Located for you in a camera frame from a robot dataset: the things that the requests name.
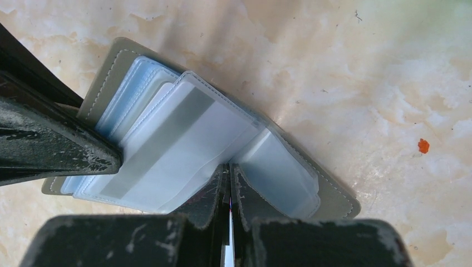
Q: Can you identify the small orange crumb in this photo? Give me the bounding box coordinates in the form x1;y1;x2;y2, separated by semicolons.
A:
417;139;430;154

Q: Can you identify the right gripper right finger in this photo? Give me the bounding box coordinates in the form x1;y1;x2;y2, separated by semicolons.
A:
230;164;413;266

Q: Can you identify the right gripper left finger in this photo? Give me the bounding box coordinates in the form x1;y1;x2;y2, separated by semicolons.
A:
21;164;229;266

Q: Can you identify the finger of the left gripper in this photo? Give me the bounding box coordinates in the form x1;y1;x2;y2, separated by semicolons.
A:
1;26;83;108
1;72;123;186

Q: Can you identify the grey card holder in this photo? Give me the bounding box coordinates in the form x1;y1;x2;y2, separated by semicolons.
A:
42;37;361;219

